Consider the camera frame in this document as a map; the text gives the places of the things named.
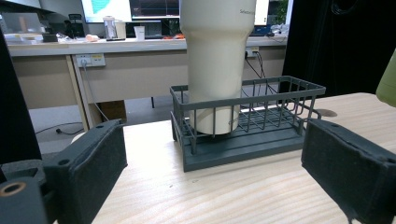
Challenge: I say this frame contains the dark grey wire basket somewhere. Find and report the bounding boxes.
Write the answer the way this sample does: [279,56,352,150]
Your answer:
[169,75,327,173]

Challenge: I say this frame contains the white power strip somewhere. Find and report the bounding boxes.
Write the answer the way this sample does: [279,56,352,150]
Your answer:
[75,53,106,69]
[245,46,260,59]

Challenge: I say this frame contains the cream tumbler with clear lid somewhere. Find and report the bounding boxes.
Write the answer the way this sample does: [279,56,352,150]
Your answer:
[179,0,258,136]

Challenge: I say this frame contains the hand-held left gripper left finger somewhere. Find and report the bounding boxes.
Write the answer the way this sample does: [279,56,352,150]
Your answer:
[43,119,129,224]

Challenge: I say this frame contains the monitor with white screen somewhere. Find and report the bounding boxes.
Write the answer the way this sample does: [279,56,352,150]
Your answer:
[254,0,271,27]

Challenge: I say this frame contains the black floor cable with plug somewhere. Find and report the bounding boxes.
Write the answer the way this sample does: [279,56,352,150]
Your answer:
[35,121,86,136]

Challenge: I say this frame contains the blue box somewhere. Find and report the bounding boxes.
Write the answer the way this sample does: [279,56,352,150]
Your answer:
[252,24,273,37]

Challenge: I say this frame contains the dark screen monitor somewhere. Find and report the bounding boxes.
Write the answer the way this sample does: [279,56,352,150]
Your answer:
[129,0,181,21]

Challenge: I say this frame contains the beige office desk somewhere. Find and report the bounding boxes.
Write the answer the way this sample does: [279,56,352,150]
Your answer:
[6,35,289,133]

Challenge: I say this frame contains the black curtain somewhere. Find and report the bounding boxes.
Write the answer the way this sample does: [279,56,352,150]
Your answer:
[0,27,43,166]
[280,0,396,98]

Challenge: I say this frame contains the monitor with teal graphic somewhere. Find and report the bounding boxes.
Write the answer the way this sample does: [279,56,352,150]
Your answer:
[80,0,134,24]

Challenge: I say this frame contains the black office chair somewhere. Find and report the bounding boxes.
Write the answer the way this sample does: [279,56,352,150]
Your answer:
[64,13,86,39]

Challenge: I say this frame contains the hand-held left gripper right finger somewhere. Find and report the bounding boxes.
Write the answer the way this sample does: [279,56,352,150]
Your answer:
[301,118,396,224]

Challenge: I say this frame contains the black cables under desk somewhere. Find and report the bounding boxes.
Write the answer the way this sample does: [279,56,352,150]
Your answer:
[245,50,283,96]

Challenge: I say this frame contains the green plant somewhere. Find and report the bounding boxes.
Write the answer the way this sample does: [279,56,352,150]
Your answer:
[275,0,290,25]

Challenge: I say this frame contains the white cable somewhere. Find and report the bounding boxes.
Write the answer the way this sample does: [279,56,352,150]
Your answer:
[80,61,110,123]

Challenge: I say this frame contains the white paper cup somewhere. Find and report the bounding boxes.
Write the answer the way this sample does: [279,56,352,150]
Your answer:
[134,25,147,42]

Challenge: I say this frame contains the brown cardboard box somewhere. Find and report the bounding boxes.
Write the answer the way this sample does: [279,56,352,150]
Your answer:
[98,99,128,123]

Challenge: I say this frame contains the clear plastic jar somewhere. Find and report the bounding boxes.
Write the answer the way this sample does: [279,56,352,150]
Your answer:
[103,16,119,41]

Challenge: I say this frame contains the green bottle with white cap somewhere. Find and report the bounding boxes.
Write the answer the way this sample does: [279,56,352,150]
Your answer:
[375,46,396,108]

